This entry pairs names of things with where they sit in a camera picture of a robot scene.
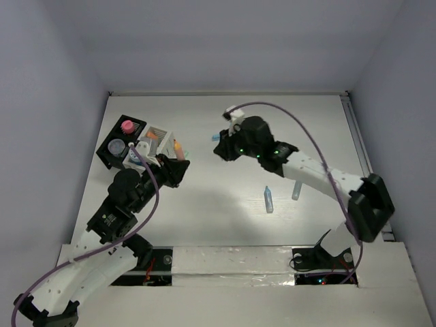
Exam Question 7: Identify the purple cable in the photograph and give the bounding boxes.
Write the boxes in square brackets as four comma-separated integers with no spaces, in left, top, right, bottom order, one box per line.
[10,146,161,327]
[234,102,364,284]

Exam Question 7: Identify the green highlighter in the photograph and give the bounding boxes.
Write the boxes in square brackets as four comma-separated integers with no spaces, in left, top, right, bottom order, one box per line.
[292,181,302,201]

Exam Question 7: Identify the clear jar of clips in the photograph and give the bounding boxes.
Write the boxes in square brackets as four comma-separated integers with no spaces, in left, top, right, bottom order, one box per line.
[107,138,125,157]

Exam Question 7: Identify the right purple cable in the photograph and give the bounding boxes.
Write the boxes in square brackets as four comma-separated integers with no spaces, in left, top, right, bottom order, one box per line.
[234,102,364,284]

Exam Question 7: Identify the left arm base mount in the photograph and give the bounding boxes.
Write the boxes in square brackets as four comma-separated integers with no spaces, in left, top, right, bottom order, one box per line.
[111,234,173,287]

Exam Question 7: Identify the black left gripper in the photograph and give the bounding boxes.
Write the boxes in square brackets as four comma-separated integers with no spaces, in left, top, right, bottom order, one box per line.
[133,153,190,212]

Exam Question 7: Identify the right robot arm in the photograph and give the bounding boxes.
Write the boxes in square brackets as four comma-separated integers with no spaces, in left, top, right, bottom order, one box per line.
[214,116,395,267]

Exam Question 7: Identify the blue slime jar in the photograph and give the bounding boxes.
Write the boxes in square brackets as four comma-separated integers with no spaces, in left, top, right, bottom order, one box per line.
[128,149,142,166]

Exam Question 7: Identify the white slotted organizer box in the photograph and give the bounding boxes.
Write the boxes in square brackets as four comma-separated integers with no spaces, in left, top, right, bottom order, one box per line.
[123,124,176,173]

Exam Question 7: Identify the orange highlighter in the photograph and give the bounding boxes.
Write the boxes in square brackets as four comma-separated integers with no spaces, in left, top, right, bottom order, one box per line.
[174,140,185,161]

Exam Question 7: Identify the blue highlighter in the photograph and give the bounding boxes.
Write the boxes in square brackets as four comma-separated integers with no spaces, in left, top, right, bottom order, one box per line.
[264,186,274,214]

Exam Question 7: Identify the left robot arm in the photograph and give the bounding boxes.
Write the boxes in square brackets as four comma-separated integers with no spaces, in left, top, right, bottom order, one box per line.
[11,155,190,326]

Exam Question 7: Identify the black organizer box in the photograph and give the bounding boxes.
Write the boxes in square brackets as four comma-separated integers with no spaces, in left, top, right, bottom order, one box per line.
[96,114,146,170]

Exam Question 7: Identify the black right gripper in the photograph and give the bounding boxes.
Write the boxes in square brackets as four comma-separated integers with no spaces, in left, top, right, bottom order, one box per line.
[213,124,261,162]

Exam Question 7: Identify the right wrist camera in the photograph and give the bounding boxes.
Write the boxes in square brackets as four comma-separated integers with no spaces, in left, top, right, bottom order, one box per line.
[223,106,245,136]

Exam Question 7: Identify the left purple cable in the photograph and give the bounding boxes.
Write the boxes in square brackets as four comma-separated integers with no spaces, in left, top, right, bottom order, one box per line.
[10,146,161,327]

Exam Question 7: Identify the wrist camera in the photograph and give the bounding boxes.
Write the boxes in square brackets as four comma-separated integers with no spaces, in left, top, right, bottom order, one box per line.
[135,138,160,166]
[223,106,245,136]

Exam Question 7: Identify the orange highlighter cap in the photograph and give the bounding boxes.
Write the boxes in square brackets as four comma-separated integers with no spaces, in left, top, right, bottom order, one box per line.
[146,132,158,140]

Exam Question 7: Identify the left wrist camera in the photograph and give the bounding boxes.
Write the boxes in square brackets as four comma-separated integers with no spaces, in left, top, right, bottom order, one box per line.
[135,138,160,166]

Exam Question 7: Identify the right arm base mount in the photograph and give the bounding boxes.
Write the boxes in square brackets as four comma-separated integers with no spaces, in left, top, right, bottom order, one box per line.
[289,230,358,286]

